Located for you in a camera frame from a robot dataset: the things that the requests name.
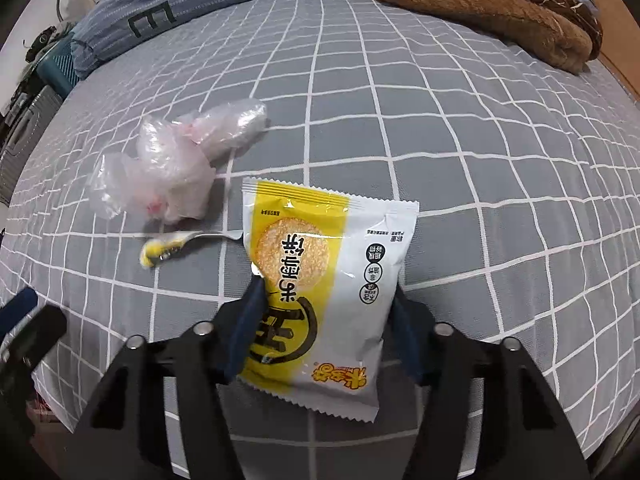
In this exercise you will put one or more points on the teal suitcase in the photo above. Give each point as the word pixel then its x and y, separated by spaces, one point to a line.
pixel 56 68

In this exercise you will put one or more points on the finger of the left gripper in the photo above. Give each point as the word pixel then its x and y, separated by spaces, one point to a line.
pixel 16 309

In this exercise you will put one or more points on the white pink plastic bag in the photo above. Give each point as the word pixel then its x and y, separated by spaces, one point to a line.
pixel 170 177

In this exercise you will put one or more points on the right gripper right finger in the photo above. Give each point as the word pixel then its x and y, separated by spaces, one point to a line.
pixel 524 434

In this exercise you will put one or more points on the grey checked bed sheet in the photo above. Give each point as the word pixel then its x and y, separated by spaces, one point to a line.
pixel 527 178

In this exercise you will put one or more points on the wooden headboard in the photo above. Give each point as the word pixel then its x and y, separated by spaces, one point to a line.
pixel 620 46

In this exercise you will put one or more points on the grey hard suitcase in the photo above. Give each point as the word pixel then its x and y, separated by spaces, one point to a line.
pixel 24 137

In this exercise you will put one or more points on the yellow white rice cracker packet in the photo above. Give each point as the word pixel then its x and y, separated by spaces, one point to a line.
pixel 331 263

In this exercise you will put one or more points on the brown fleece blanket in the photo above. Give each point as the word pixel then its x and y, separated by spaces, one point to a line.
pixel 563 33

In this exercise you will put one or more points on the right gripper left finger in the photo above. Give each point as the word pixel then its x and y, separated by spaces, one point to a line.
pixel 122 431

